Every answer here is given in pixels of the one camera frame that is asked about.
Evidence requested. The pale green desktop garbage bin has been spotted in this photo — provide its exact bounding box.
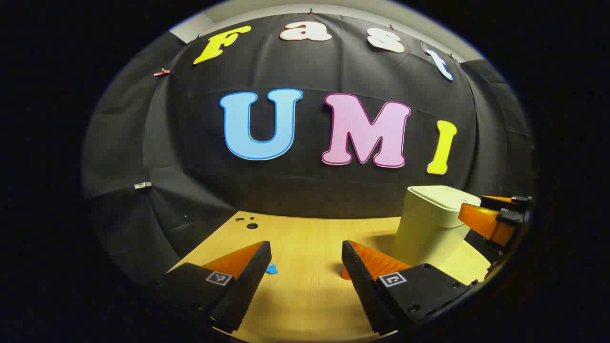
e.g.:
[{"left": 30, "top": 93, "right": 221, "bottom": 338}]
[{"left": 390, "top": 185, "right": 482, "bottom": 270}]

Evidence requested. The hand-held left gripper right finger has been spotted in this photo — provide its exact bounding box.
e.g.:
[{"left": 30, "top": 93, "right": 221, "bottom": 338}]
[{"left": 341, "top": 240, "right": 477, "bottom": 336}]

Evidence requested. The black backdrop cloth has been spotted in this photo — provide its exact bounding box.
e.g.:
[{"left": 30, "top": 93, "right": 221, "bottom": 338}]
[{"left": 81, "top": 12, "right": 537, "bottom": 286}]

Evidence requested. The wooden desktop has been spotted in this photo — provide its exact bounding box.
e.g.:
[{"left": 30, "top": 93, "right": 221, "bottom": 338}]
[{"left": 167, "top": 211, "right": 492, "bottom": 343}]

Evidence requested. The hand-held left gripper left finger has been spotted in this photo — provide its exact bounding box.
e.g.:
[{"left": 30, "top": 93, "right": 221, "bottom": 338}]
[{"left": 157, "top": 241, "right": 272, "bottom": 334}]

